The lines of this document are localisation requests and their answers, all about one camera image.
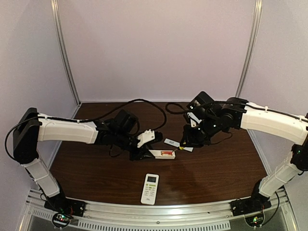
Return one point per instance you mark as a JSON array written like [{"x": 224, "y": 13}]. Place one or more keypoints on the curved aluminium front rail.
[{"x": 200, "y": 217}]

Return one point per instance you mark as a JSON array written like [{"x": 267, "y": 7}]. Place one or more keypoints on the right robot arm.
[{"x": 207, "y": 117}]

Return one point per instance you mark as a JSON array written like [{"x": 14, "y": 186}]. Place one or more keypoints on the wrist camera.
[
  {"x": 149, "y": 137},
  {"x": 192, "y": 119}
]

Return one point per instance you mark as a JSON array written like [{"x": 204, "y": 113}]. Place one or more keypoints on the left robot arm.
[{"x": 35, "y": 127}]

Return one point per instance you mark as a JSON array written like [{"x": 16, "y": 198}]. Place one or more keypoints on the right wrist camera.
[{"x": 192, "y": 119}]

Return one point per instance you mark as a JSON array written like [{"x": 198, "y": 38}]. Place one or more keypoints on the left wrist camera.
[{"x": 149, "y": 137}]

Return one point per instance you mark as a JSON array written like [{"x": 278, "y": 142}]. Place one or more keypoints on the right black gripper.
[{"x": 188, "y": 135}]

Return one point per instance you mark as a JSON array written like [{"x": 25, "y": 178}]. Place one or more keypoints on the white battery cover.
[{"x": 172, "y": 142}]

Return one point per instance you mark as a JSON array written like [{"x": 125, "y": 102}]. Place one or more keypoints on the aluminium frame post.
[
  {"x": 63, "y": 51},
  {"x": 257, "y": 14}
]

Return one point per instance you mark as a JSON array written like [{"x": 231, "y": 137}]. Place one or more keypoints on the white air conditioner remote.
[{"x": 149, "y": 191}]

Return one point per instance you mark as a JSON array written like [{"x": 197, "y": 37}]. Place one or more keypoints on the right aluminium frame post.
[{"x": 257, "y": 14}]

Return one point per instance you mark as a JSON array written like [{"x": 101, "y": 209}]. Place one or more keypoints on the slim white remote control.
[{"x": 157, "y": 154}]

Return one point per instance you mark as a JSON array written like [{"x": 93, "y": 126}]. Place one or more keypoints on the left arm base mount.
[{"x": 65, "y": 213}]

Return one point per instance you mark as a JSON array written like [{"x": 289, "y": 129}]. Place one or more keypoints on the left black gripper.
[{"x": 138, "y": 151}]

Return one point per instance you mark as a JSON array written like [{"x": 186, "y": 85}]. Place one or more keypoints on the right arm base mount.
[{"x": 252, "y": 210}]

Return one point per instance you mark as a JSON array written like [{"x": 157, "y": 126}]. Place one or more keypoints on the left aluminium frame post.
[{"x": 63, "y": 51}]

